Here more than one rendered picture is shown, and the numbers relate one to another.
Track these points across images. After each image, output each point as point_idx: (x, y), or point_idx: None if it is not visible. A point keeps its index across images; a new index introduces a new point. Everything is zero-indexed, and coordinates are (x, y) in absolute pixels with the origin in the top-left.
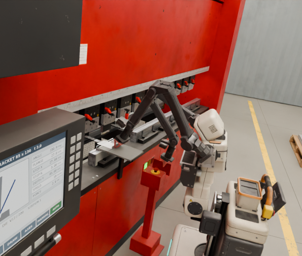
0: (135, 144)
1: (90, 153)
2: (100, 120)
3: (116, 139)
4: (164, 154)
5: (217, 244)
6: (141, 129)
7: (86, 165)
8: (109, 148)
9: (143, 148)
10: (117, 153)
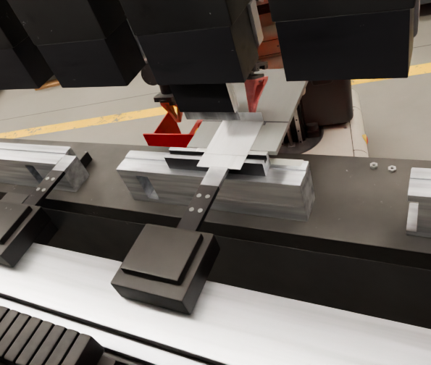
0: (101, 171)
1: (303, 181)
2: (252, 38)
3: (258, 76)
4: (164, 95)
5: (307, 94)
6: (41, 146)
7: (318, 222)
8: (261, 128)
9: (125, 147)
10: (284, 101)
